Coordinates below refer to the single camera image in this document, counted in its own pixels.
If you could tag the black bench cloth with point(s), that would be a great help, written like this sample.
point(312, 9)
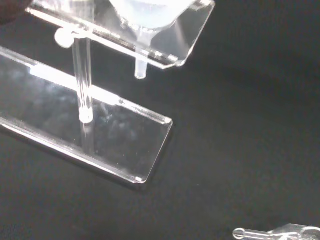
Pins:
point(237, 125)

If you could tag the clear acrylic funnel stand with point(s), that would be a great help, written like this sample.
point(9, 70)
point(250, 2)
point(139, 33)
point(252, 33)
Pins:
point(125, 140)

